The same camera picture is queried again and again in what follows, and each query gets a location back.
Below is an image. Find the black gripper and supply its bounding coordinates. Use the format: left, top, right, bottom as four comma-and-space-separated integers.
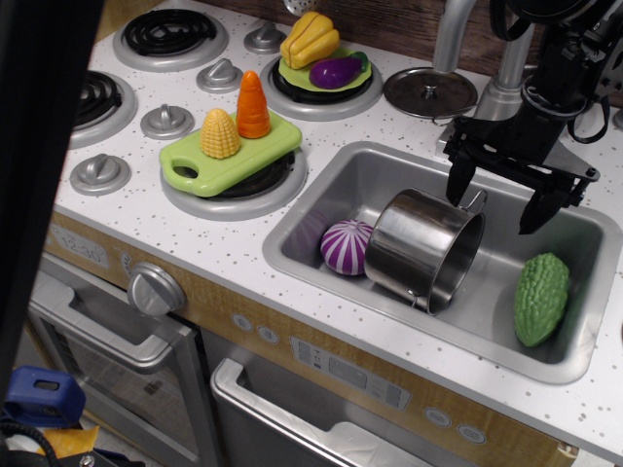
444, 86, 600, 234

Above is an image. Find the stainless steel pot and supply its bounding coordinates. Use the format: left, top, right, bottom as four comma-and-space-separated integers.
364, 188, 488, 315

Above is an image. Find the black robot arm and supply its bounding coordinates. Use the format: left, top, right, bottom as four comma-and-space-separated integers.
444, 1, 622, 234

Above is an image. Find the silver pot lid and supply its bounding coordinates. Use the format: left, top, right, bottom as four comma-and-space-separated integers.
383, 67, 479, 126

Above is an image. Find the stainless steel sink basin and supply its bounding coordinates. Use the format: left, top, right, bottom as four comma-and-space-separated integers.
263, 142, 622, 384

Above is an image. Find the green toy bitter melon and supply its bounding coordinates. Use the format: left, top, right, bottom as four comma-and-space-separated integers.
514, 253, 569, 347

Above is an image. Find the purple striped toy onion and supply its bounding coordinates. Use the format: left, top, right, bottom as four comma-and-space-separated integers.
320, 219, 373, 276

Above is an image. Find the back right stove burner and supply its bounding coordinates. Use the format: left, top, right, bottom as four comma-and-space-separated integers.
260, 58, 384, 122

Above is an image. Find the stove burner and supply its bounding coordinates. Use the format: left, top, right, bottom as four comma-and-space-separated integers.
160, 149, 308, 222
260, 58, 384, 122
113, 9, 229, 73
69, 70, 138, 150

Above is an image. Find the purple toy eggplant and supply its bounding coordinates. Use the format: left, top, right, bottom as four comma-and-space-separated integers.
309, 52, 369, 90

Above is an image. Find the front right stove burner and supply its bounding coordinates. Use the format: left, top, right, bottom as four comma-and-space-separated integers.
160, 149, 308, 222

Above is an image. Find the green toy plate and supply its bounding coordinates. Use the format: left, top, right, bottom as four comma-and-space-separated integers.
277, 47, 372, 92

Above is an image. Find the yellow toy bell pepper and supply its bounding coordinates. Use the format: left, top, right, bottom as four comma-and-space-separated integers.
280, 12, 341, 70

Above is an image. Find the orange toy carrot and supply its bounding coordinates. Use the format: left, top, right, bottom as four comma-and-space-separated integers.
237, 70, 272, 139

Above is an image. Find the silver stove knob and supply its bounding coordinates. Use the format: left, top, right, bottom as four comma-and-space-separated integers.
243, 21, 286, 54
69, 154, 131, 197
140, 104, 195, 140
196, 58, 242, 93

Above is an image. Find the yellow toy corn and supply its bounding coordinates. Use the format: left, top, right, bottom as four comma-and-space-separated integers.
200, 108, 241, 160

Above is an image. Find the green toy cutting board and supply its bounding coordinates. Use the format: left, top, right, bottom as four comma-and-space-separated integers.
160, 112, 302, 198

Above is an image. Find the toy dishwasher door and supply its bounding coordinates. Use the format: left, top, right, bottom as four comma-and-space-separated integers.
210, 358, 467, 466

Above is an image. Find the silver oven dial knob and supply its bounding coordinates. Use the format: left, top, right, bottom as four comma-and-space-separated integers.
127, 262, 187, 317

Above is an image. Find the back left stove burner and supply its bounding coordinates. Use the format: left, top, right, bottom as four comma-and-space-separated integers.
113, 9, 229, 73

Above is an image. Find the front left stove burner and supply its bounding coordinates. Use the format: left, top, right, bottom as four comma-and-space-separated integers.
69, 70, 138, 150

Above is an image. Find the toy oven door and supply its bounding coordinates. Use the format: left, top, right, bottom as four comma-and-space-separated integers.
28, 254, 223, 466

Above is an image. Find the black foreground pole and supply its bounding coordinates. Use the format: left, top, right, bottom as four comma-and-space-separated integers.
1, 1, 103, 389

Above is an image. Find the yellow cloth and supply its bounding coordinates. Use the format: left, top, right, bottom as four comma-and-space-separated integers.
43, 425, 99, 459

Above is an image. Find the blue plastic clamp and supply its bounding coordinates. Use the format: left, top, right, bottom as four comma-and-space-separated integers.
3, 366, 86, 428

